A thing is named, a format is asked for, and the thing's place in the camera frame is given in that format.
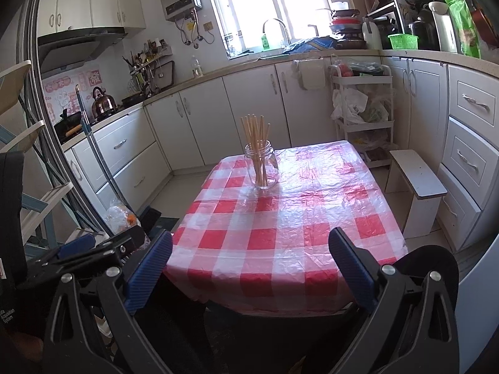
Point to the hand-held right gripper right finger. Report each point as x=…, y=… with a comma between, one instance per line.
x=353, y=272

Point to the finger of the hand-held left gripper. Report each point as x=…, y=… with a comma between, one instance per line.
x=124, y=243
x=78, y=246

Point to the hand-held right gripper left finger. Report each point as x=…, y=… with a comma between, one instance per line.
x=148, y=276

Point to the clear glass jar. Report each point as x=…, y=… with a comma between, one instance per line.
x=273, y=171

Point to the bundle of wooden chopsticks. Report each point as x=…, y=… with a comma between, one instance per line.
x=255, y=136

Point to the plastic bag of oranges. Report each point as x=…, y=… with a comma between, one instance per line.
x=119, y=218

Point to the folding step ladder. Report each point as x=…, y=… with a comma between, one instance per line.
x=43, y=198

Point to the red white checkered tablecloth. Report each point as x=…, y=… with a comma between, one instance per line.
x=304, y=222

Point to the white wide-drawer base cabinet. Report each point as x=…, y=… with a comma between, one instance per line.
x=124, y=156

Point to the black wok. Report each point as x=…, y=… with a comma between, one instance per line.
x=68, y=122

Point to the white wooden stool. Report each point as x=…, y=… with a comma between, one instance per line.
x=421, y=179

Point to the copper kettle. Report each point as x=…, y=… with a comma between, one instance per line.
x=104, y=103

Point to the bag of green vegetables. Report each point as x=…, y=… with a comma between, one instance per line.
x=376, y=113

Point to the white three-drawer cabinet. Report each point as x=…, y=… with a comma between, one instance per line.
x=467, y=156

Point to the white plastic shopping bag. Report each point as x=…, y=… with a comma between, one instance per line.
x=349, y=105

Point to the white rolling storage cart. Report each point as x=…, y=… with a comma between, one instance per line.
x=390, y=105

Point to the white base cabinet row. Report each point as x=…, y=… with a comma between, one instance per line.
x=241, y=113

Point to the white double-door base cabinet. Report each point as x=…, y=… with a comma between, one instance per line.
x=421, y=105

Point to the dark range hood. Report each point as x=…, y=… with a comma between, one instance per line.
x=74, y=46

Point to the clear plastic bottle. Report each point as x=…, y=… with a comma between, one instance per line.
x=196, y=68

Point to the red round fruit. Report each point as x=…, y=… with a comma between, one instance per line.
x=345, y=71

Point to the white hanging waste bin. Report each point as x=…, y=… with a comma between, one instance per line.
x=310, y=74

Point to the beige kitchen countertop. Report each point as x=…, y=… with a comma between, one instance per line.
x=241, y=71

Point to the blue plastic bag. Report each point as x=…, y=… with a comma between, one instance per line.
x=312, y=45

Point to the green plastic basket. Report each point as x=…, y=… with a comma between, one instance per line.
x=402, y=41

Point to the white plastic jug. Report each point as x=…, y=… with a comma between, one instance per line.
x=372, y=37

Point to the stack of pots and pans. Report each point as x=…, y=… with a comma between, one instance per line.
x=347, y=31

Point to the black countertop appliance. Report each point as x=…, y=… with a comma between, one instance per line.
x=388, y=31

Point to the green dish soap bottle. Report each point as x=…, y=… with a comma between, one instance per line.
x=265, y=43

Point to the black pot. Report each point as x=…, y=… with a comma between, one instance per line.
x=423, y=31

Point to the white electric kettle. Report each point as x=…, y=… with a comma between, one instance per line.
x=443, y=27

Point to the chrome sink faucet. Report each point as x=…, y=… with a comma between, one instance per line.
x=275, y=20

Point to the green snack packet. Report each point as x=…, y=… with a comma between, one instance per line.
x=464, y=27

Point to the red frying pan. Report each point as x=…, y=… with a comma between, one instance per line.
x=485, y=27

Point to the kitchen window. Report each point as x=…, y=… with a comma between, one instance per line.
x=273, y=4

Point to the pink wall stickers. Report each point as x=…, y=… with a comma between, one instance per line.
x=62, y=93

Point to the grey sliding door frame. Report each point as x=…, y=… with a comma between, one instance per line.
x=29, y=66

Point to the wall utensil rack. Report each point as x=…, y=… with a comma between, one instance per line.
x=150, y=66

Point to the white upper wall cabinets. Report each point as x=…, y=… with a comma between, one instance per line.
x=89, y=6

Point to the wall power socket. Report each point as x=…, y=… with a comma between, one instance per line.
x=209, y=26

